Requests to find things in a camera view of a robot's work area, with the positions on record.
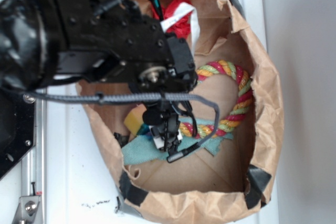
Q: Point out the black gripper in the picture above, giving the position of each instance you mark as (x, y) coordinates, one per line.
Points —
(163, 123)

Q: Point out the yellow green sponge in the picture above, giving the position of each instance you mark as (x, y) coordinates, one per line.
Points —
(134, 121)

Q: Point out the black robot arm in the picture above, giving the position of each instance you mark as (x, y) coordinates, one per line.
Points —
(55, 42)

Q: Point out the teal cloth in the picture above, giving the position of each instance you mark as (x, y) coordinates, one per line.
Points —
(142, 148)

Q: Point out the brown paper bag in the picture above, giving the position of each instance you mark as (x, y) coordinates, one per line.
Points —
(202, 188)

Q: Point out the red crumpled paper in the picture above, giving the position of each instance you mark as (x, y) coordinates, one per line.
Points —
(181, 28)

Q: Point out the multicolour rope toy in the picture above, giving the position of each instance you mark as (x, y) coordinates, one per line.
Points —
(226, 84)

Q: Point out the aluminium frame rail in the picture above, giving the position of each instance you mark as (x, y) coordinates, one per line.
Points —
(34, 173)

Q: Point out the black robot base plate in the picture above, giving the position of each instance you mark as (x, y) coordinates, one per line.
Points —
(17, 129)

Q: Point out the metal corner bracket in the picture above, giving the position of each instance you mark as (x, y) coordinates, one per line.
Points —
(29, 211)

